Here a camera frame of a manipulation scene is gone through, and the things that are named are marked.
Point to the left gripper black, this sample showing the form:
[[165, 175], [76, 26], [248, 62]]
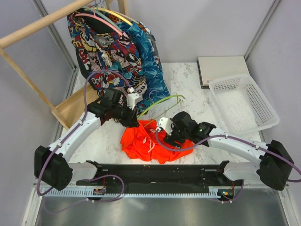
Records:
[[131, 120]]

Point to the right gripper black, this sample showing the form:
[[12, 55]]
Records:
[[170, 139]]

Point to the orange mesh shorts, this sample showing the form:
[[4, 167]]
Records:
[[140, 143]]

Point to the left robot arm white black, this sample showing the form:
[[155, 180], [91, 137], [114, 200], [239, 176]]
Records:
[[51, 163]]

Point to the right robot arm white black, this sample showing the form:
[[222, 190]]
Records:
[[269, 163]]

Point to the blue leaf print shorts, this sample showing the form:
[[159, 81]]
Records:
[[151, 65]]

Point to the comic print shorts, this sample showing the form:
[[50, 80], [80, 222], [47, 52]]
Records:
[[106, 58]]

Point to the mint green clothes hanger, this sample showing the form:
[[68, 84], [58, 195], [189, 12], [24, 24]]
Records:
[[102, 16]]

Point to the pink clothes hanger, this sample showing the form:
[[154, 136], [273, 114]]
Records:
[[101, 20]]

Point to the yellow clothes hanger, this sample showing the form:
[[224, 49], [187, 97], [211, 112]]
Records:
[[121, 16]]

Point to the white plastic basket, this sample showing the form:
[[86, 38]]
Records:
[[242, 105]]

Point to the grey flat box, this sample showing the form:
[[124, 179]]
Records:
[[215, 67]]

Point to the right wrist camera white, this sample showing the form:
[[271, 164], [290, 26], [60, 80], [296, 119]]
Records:
[[165, 124]]

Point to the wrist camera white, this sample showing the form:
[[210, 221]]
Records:
[[165, 124], [133, 98]]

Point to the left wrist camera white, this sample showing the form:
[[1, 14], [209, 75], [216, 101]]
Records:
[[133, 98]]

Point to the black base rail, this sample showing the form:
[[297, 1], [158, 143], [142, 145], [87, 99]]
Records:
[[205, 175]]

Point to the white slotted cable duct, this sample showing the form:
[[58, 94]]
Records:
[[93, 192]]

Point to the aluminium frame profile left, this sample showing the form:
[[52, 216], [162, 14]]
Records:
[[55, 34]]

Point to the aluminium frame profile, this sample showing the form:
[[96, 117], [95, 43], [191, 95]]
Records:
[[55, 34], [264, 24]]

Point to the aluminium frame profile right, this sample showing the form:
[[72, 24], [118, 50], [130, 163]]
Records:
[[264, 24]]

